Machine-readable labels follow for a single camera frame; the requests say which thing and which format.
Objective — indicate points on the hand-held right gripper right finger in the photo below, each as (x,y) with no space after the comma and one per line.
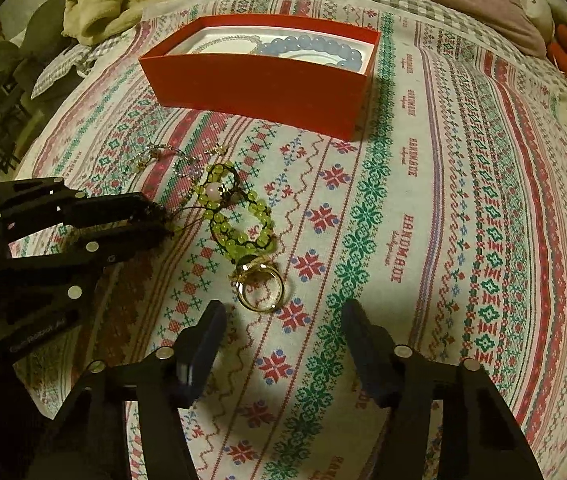
(363,355)

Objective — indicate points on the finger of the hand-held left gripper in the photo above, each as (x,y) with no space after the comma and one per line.
(128,242)
(118,209)

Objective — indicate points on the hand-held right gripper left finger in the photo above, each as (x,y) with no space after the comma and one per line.
(204,344)

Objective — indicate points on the small gold earring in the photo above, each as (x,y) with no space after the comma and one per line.
(140,160)
(217,151)

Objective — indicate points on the red jewelry box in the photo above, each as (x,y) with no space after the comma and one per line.
(263,90)

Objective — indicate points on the patterned embroidered cloth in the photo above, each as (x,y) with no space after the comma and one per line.
(413,220)

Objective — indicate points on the beige quilted blanket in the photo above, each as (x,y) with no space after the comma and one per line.
(113,5)

